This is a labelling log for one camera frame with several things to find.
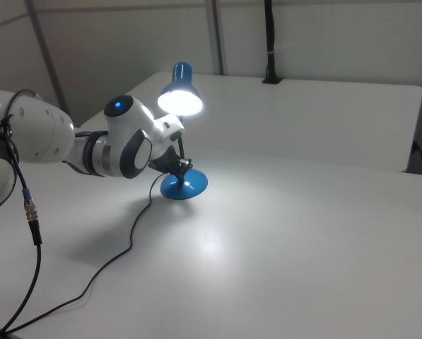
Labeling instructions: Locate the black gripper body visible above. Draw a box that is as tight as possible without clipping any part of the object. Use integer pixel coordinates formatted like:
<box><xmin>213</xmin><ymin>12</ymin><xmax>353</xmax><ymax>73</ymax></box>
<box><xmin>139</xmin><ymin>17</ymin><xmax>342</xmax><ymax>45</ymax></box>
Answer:
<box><xmin>149</xmin><ymin>145</ymin><xmax>182</xmax><ymax>176</ymax></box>

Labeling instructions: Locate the blue gooseneck desk lamp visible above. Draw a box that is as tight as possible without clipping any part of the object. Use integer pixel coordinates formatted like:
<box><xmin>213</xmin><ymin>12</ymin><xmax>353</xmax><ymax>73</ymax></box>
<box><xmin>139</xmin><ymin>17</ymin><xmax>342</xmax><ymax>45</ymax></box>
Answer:
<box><xmin>156</xmin><ymin>61</ymin><xmax>209</xmax><ymax>202</ymax></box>

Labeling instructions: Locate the white table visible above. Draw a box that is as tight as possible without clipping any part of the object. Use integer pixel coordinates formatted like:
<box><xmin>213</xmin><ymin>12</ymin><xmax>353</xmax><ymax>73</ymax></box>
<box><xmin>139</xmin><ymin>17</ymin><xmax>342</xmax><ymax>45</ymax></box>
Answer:
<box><xmin>79</xmin><ymin>71</ymin><xmax>422</xmax><ymax>174</ymax></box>

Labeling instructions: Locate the black clamped pole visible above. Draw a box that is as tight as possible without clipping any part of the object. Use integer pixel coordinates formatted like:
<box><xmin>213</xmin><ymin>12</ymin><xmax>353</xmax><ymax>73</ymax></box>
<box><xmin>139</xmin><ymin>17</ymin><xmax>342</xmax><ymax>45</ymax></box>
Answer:
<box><xmin>261</xmin><ymin>0</ymin><xmax>284</xmax><ymax>85</ymax></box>

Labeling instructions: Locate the black lamp power cord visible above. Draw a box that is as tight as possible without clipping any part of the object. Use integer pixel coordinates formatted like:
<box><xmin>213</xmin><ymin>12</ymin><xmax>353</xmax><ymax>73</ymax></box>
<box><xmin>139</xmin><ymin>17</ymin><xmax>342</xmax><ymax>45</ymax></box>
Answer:
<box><xmin>0</xmin><ymin>174</ymin><xmax>166</xmax><ymax>335</ymax></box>

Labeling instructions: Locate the grey partition frame post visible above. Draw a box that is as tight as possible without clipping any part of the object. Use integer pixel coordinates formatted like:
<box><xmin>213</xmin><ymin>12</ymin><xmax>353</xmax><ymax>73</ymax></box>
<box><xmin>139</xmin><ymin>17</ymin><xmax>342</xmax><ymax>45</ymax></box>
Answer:
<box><xmin>204</xmin><ymin>0</ymin><xmax>230</xmax><ymax>76</ymax></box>
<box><xmin>23</xmin><ymin>0</ymin><xmax>72</xmax><ymax>119</ymax></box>

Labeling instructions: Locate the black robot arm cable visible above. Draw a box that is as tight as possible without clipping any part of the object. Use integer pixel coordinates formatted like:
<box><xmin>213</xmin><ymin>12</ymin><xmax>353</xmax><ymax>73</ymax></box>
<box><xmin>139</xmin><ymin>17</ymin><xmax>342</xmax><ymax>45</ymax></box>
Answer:
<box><xmin>0</xmin><ymin>88</ymin><xmax>44</xmax><ymax>335</ymax></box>

